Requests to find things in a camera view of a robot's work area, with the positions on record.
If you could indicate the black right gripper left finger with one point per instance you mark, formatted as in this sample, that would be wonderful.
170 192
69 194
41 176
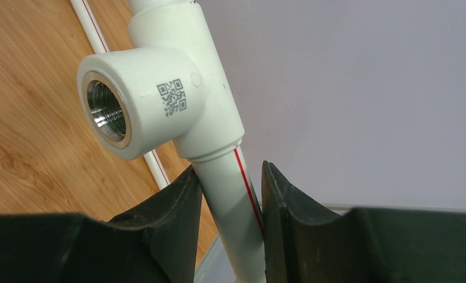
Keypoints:
155 241

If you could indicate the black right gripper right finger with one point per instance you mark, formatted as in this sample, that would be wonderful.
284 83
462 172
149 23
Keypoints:
307 242

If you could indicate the white PVC pipe frame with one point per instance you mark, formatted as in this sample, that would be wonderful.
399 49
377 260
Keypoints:
171 87

